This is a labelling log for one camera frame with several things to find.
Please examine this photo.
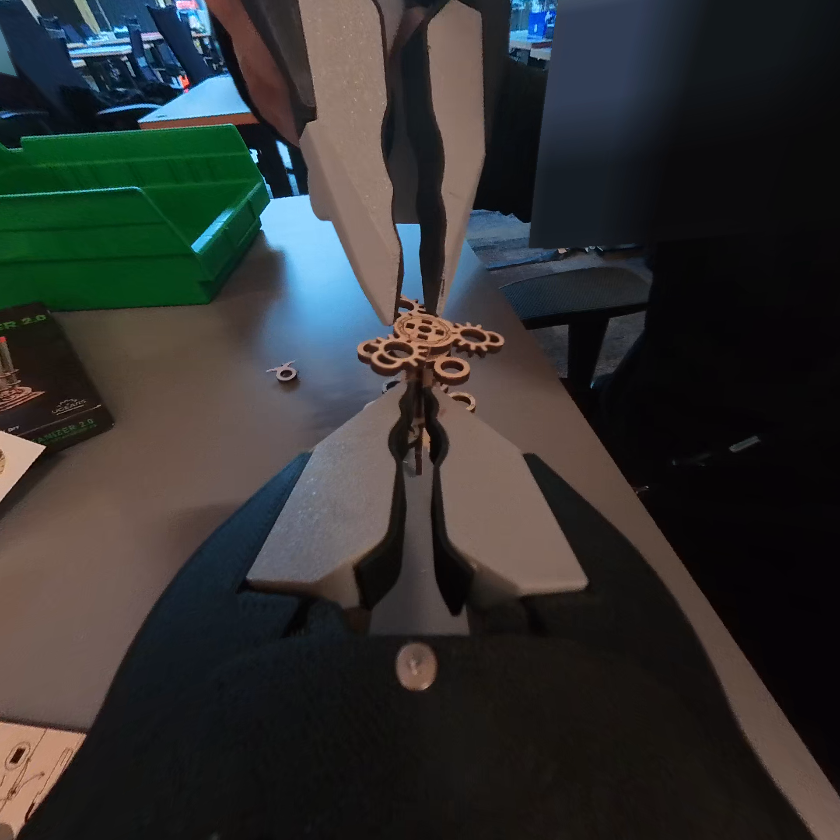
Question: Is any black model kit box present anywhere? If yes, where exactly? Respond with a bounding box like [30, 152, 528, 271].
[0, 302, 114, 455]

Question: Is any person's right hand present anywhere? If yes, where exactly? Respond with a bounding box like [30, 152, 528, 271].
[210, 0, 316, 147]

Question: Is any grey mesh office chair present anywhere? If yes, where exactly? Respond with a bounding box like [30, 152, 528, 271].
[499, 266, 651, 395]

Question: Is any laser-cut wooden parts sheet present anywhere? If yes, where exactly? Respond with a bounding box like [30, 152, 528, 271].
[0, 718, 88, 837]

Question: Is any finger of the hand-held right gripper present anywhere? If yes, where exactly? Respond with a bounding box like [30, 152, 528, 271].
[298, 0, 404, 327]
[394, 0, 488, 317]

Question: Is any green plastic bin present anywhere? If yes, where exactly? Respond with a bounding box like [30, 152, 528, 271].
[0, 123, 271, 312]

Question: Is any wooden triple gear piece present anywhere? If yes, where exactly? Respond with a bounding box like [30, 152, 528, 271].
[356, 297, 506, 380]

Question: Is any brown-edged office table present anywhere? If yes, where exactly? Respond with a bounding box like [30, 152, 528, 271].
[138, 75, 260, 129]

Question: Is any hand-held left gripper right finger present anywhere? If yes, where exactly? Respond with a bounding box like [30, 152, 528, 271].
[430, 392, 588, 614]

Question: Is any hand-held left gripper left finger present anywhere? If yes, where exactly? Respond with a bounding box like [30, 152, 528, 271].
[245, 390, 408, 611]

